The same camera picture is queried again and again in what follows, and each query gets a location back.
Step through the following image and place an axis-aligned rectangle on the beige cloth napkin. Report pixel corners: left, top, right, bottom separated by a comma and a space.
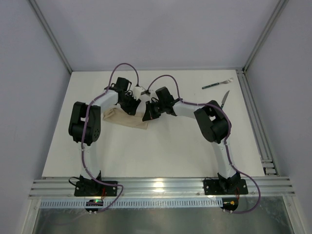
103, 108, 148, 130

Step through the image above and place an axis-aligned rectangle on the green handled knife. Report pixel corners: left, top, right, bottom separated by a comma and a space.
220, 90, 230, 109

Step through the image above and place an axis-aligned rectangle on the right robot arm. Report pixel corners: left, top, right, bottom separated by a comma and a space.
142, 87, 241, 194

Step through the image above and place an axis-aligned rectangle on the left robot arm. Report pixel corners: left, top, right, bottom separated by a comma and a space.
68, 77, 145, 189

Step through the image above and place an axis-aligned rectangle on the left controller board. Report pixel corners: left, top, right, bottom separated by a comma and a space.
85, 199, 104, 213

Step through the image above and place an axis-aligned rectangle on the controller board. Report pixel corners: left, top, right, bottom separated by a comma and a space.
221, 197, 239, 213
85, 199, 104, 213

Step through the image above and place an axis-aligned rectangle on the right controller board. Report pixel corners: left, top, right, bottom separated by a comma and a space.
221, 197, 239, 213

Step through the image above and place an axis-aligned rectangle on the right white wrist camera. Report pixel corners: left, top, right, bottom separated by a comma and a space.
143, 89, 153, 97

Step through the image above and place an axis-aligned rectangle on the green handled fork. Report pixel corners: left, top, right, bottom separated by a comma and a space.
201, 78, 234, 90

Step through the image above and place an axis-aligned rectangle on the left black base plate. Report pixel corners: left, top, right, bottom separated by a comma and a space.
74, 179, 117, 197

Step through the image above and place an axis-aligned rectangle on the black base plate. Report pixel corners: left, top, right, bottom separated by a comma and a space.
74, 179, 117, 197
203, 177, 249, 195

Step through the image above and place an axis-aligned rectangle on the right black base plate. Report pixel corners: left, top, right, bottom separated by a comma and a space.
203, 177, 249, 195

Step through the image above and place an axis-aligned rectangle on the left aluminium frame post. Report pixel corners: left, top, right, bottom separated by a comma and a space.
27, 0, 73, 74

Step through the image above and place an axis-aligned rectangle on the aluminium frame post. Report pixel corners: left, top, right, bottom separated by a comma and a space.
27, 0, 73, 74
243, 0, 289, 73

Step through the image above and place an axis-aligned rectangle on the slotted grey cable duct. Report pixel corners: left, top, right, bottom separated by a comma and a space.
39, 197, 222, 209

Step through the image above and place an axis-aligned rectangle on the aluminium front rail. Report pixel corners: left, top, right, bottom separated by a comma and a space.
28, 176, 295, 199

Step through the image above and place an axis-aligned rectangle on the aluminium rail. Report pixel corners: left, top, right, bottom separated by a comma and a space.
28, 176, 295, 199
236, 70, 279, 176

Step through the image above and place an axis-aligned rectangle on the aluminium right side rail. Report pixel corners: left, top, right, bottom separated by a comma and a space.
236, 70, 279, 176

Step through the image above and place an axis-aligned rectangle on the right aluminium frame post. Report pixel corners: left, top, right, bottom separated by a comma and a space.
243, 0, 289, 73

